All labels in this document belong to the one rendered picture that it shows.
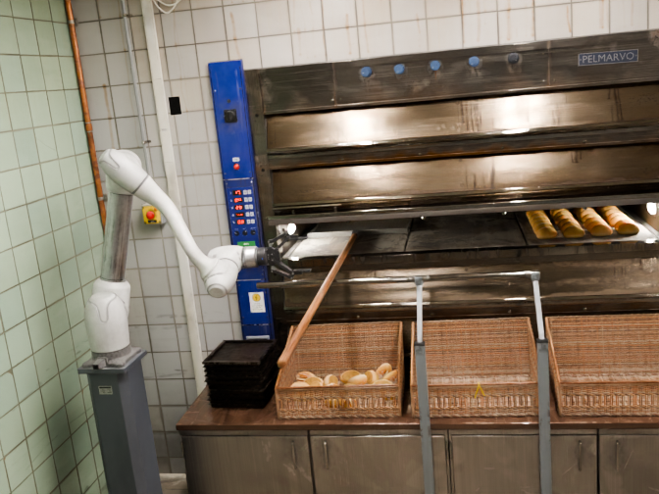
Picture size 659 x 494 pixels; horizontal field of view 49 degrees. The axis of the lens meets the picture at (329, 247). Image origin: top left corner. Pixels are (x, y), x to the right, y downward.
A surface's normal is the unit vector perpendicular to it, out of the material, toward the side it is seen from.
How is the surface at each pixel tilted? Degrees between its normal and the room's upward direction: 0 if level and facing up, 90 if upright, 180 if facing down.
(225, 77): 90
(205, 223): 90
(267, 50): 90
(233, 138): 90
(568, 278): 70
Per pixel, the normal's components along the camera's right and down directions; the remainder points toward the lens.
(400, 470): -0.17, 0.24
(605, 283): -0.19, -0.11
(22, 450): 0.98, -0.05
